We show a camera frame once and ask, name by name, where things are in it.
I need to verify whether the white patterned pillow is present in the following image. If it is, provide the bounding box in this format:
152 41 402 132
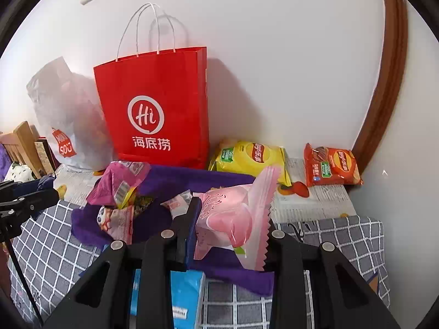
3 163 36 183

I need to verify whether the red paper bag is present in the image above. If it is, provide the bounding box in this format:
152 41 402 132
93 3 210 170

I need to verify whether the small white candy packet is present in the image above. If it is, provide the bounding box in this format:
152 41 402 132
161 190 194 218

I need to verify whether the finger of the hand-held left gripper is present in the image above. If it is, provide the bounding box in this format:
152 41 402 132
0 187 60 222

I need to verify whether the purple snack packet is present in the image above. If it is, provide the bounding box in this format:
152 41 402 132
86 160 151 209

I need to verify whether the purple cloth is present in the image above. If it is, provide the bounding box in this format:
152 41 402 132
71 164 275 295

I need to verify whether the blue tissue pack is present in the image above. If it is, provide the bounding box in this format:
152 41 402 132
130 269 206 329

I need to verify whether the dark patterned packet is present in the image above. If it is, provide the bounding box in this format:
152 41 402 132
132 194 155 217

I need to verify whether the yellow chips bag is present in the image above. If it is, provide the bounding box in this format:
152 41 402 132
209 139 292 187

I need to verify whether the red chips bag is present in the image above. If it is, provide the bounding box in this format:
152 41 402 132
303 143 364 187

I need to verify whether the panda print snack packet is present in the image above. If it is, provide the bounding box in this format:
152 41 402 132
98 205 134 245

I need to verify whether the brown wooden door frame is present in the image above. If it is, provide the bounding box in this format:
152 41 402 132
351 0 409 175

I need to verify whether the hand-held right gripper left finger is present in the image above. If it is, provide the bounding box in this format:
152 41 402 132
44 197 203 329

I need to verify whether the grey checked bedsheet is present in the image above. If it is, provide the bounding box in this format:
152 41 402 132
9 199 392 329

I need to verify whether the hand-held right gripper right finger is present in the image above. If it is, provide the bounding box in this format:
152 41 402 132
266 219 400 329

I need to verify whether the white plastic bag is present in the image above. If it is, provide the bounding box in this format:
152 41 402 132
26 56 115 172

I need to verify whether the pink snack packet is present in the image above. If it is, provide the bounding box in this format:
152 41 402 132
194 165 282 271

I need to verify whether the black cable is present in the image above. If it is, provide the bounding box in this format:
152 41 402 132
5 226 45 328

